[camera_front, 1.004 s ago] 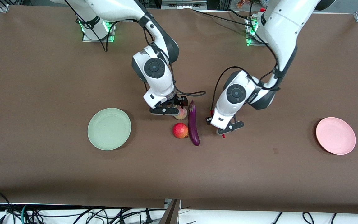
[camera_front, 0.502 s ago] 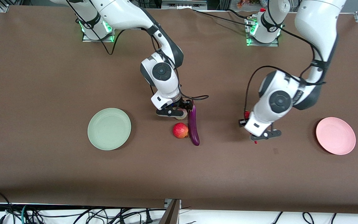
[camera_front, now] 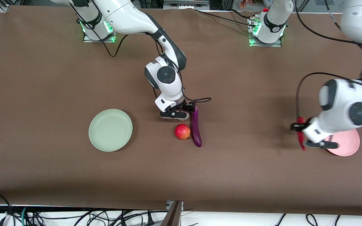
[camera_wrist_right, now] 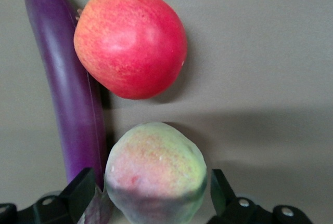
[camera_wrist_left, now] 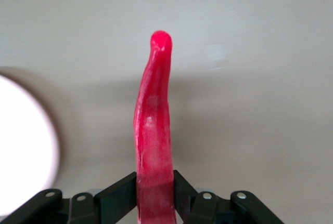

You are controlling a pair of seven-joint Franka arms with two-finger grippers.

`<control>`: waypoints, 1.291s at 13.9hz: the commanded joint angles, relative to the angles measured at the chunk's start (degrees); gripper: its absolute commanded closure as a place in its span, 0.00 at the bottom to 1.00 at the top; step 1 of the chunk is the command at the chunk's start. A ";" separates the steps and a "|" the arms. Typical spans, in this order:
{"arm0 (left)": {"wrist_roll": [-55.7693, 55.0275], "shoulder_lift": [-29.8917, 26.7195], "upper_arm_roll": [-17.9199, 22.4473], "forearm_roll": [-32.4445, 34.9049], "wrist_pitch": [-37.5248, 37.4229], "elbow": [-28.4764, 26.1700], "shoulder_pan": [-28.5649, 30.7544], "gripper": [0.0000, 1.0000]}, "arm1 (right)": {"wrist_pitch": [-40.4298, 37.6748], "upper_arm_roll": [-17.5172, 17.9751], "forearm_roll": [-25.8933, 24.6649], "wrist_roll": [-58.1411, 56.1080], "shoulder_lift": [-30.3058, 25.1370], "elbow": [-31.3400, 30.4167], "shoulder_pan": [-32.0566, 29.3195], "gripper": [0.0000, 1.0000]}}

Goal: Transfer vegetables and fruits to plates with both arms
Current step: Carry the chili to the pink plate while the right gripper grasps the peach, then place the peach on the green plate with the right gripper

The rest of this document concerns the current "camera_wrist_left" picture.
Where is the red chili pepper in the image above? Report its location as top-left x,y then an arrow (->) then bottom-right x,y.
132,30 -> 178,224

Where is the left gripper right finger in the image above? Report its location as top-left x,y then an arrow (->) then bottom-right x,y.
173,169 -> 286,224

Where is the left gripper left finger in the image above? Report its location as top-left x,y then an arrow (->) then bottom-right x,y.
0,171 -> 138,224

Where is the pink plate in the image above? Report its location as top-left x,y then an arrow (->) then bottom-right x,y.
0,74 -> 62,191

